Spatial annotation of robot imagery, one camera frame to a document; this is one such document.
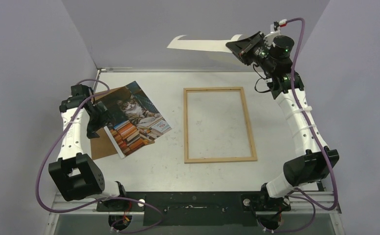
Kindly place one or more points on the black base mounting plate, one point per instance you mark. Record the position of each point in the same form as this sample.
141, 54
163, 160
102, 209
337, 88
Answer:
214, 208

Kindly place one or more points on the white photo paper sheet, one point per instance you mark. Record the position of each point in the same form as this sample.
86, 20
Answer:
136, 120

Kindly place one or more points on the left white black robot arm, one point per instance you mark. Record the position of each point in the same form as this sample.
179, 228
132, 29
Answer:
74, 172

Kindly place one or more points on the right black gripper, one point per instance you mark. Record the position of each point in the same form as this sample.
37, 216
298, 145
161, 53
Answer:
246, 47

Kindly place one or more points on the light wooden picture frame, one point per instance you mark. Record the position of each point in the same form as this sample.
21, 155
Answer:
247, 123

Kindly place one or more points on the brown cardboard backing board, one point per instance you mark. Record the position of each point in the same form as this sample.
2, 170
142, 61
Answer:
102, 142

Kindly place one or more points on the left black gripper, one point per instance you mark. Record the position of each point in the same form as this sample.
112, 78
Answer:
106, 117

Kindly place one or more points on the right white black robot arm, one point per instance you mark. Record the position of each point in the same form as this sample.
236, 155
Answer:
314, 159

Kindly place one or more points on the aluminium front rail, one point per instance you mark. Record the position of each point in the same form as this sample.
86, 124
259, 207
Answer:
298, 206

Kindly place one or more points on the cream protective paper sheet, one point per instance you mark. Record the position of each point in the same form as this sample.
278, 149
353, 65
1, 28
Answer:
215, 49

